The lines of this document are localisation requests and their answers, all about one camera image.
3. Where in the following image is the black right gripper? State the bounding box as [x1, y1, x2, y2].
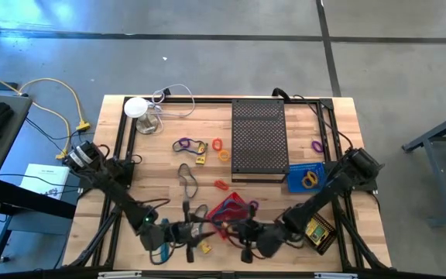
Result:
[225, 204, 290, 264]

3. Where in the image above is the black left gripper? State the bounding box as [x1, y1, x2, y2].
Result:
[160, 200, 217, 264]

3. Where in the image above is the red plastic basket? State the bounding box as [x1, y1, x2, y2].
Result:
[206, 191, 256, 240]

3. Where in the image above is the blue plastic basket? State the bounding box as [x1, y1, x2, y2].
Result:
[286, 162, 328, 194]

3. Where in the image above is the black mesh tray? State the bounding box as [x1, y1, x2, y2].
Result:
[303, 212, 338, 257]

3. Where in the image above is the black perforated metal shelf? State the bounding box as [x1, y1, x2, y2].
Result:
[231, 98, 291, 184]

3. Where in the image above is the white mushroom table lamp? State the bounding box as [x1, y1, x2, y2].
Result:
[123, 96, 161, 136]

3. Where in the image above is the white booklet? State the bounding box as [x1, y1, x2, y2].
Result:
[19, 163, 70, 201]

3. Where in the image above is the dark bench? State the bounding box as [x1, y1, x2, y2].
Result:
[0, 180, 77, 265]

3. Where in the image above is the blue-grey metal cart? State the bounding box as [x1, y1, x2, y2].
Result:
[402, 106, 446, 228]

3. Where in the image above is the grey side table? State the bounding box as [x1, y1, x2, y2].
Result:
[0, 92, 33, 206]

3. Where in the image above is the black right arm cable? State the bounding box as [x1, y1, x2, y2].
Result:
[226, 228, 306, 261]

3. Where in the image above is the grey metal bracket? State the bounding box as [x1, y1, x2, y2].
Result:
[314, 272, 359, 279]
[98, 270, 143, 279]

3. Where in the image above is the white lamp cable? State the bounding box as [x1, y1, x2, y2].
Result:
[151, 84, 196, 133]

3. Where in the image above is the black aluminium table frame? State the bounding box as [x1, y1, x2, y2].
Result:
[64, 95, 393, 272]

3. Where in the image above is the black thick cable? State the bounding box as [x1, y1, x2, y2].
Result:
[271, 87, 355, 151]

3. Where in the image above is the yellow extension cable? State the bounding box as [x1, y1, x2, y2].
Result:
[0, 65, 92, 160]

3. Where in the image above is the thin black floor cable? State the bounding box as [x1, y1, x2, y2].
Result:
[0, 115, 94, 195]

